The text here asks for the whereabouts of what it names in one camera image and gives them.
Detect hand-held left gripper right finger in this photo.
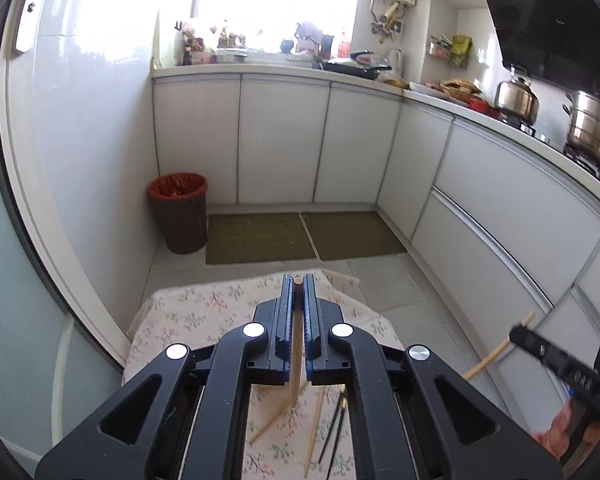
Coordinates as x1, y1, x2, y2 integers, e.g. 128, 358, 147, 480
305, 274, 563, 480

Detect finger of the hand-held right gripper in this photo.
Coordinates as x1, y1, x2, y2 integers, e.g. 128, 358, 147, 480
510, 324, 600, 416

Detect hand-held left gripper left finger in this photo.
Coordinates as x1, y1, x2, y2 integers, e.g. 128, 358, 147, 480
35, 274, 293, 480

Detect black chopstick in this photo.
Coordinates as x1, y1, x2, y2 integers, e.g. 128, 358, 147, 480
319, 387, 346, 464
325, 399, 350, 479

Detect person's right hand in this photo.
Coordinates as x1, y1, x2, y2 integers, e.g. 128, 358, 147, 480
534, 400, 576, 461

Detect olive floor mat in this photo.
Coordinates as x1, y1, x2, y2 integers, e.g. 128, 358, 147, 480
206, 212, 317, 265
300, 211, 408, 262

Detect floral tablecloth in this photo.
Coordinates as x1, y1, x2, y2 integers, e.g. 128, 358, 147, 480
122, 269, 406, 480

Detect dark trash bin red liner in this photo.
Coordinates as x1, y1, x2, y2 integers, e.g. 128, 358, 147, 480
147, 172, 210, 255

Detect white kitchen base cabinets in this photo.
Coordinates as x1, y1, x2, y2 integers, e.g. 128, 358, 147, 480
151, 67, 600, 411

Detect stainless steel steamer pot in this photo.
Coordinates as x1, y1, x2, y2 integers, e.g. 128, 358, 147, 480
562, 90, 600, 171

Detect black frying pan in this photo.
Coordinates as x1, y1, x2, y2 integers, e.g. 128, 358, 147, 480
320, 50, 393, 81

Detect small stainless steel pot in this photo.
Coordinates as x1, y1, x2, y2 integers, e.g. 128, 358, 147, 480
494, 65, 541, 125

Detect stainless steel basin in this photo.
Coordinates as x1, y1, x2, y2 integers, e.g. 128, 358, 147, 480
214, 47, 248, 64

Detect basket of food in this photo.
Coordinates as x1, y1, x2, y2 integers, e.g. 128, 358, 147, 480
437, 78, 483, 101

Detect frosted glass sliding door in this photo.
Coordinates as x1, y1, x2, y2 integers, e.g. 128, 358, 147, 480
0, 0, 146, 480

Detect pale crumpled cloth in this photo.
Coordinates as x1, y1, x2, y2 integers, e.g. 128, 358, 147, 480
294, 20, 326, 53

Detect group of small condiment jars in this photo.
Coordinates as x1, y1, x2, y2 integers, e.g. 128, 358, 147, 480
182, 22, 213, 66

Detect white cutting board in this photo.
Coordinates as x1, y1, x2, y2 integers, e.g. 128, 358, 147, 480
152, 7, 178, 68

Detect yellow green packet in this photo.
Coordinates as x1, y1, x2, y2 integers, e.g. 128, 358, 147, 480
451, 35, 473, 68

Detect kitchen window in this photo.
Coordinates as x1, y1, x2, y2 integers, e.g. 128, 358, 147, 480
190, 0, 371, 56

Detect black range hood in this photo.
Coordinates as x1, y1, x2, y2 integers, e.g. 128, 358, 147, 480
470, 0, 600, 93

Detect metal wall rack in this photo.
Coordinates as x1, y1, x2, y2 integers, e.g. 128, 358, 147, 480
427, 35, 456, 66

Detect metal door handle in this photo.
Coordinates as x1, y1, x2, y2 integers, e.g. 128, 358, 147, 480
11, 0, 45, 57

